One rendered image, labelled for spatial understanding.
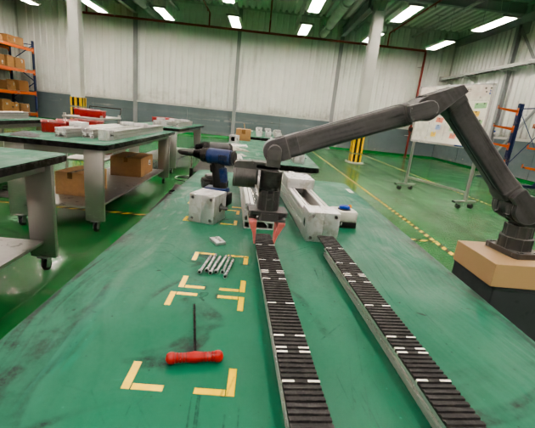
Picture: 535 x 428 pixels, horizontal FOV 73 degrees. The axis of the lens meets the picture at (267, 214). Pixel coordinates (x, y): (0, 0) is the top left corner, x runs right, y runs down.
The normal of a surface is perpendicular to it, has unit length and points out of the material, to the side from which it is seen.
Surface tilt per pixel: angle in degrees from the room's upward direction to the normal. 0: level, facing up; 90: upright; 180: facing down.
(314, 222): 90
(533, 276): 90
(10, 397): 0
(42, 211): 90
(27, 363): 0
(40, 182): 90
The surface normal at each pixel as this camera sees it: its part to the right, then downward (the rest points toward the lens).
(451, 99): 0.03, 0.26
